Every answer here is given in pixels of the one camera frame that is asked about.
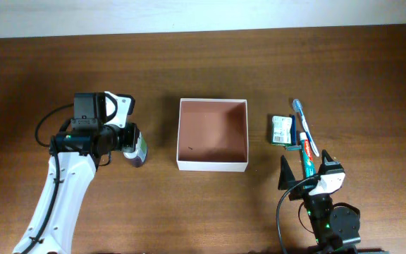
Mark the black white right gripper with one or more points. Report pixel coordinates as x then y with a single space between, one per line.
287 176

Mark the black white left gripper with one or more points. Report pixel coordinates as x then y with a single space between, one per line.
131 132

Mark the clear foam soap pump bottle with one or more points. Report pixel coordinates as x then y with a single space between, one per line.
137 155

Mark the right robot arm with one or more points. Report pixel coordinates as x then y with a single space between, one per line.
335 225

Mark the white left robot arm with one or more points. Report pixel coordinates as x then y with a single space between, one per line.
98 127

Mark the green red toothpaste tube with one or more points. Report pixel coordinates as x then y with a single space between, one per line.
308 162

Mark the blue disposable razor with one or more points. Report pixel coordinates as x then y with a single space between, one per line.
293 134

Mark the green white soap bar package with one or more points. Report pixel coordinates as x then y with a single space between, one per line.
281 131

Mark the blue white toothbrush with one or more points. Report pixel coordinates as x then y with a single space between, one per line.
297 107

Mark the pink cardboard box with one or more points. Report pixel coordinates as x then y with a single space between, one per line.
212 135

